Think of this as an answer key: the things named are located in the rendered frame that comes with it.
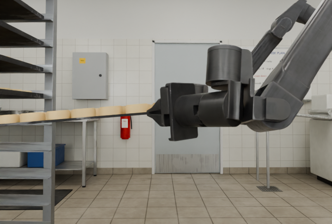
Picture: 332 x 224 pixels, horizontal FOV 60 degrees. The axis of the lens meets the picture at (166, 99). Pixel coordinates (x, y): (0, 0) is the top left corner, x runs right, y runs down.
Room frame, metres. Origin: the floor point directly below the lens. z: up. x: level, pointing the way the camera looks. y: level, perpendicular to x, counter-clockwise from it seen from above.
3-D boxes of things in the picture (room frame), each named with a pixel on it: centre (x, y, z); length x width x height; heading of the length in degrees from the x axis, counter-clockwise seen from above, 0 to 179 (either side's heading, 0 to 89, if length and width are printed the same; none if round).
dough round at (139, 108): (0.62, 0.06, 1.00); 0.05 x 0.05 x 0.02
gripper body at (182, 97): (0.50, -0.05, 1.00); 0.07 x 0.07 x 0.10; 43
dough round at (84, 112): (0.62, 0.18, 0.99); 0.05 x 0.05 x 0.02
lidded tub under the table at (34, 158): (4.04, 1.66, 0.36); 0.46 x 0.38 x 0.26; 3
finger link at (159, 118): (0.56, 0.00, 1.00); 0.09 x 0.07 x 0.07; 43
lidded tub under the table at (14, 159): (4.03, 2.11, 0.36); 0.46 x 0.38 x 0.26; 1
